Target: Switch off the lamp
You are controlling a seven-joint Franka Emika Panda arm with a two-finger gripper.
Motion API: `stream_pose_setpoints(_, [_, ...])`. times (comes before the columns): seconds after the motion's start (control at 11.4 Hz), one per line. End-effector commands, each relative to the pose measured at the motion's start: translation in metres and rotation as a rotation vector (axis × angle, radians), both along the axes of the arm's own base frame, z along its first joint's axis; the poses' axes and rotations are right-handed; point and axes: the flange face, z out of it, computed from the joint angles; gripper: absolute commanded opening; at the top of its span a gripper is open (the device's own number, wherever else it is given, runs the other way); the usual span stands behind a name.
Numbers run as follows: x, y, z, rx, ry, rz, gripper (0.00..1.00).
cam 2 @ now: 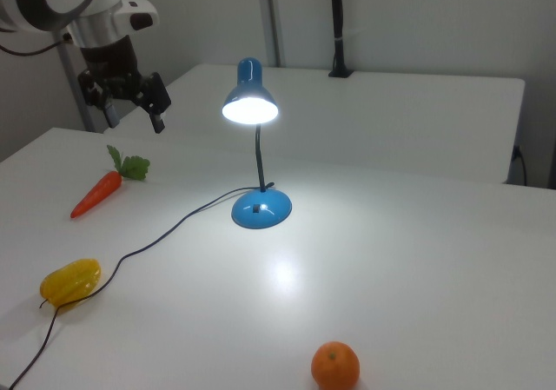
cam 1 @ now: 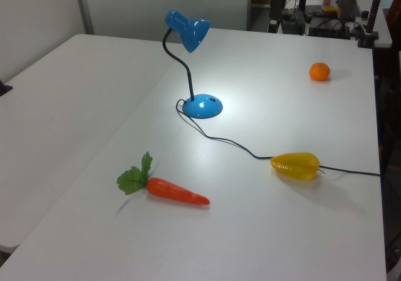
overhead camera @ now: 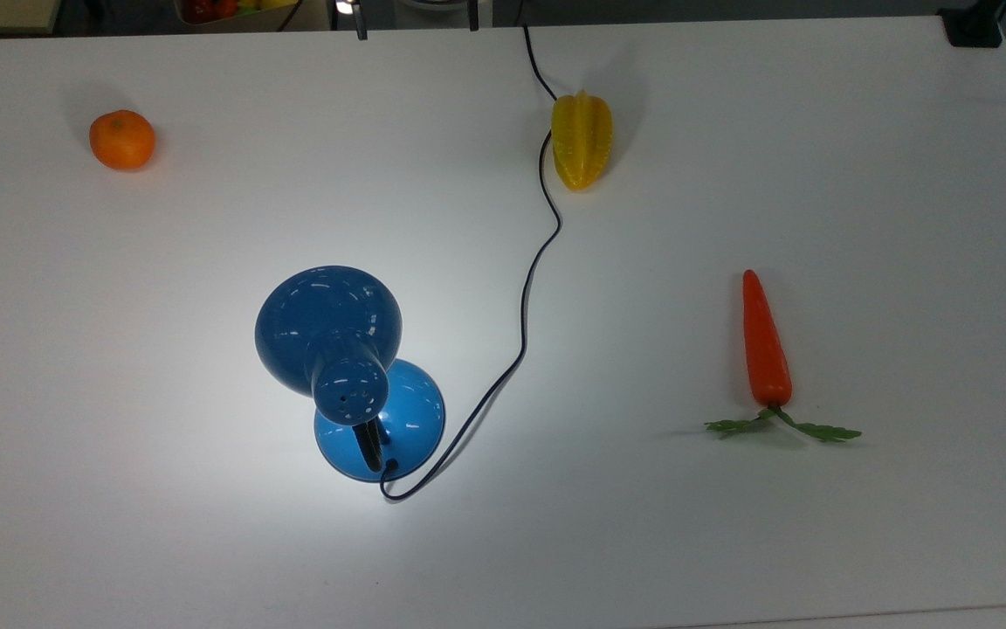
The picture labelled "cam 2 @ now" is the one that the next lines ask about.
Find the black pole with clamp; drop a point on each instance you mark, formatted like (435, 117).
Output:
(339, 25)

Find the orange toy mandarin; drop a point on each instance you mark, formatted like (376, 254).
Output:
(335, 366)

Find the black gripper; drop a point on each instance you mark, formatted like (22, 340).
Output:
(110, 66)

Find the grey aluminium frame post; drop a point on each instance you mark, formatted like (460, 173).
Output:
(74, 81)
(273, 16)

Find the orange toy carrot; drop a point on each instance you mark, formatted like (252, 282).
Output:
(97, 192)

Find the yellow toy starfruit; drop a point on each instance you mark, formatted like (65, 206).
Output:
(69, 281)

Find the white side table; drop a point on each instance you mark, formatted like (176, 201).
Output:
(391, 116)

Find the blue gooseneck desk lamp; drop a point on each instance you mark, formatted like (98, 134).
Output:
(260, 209)

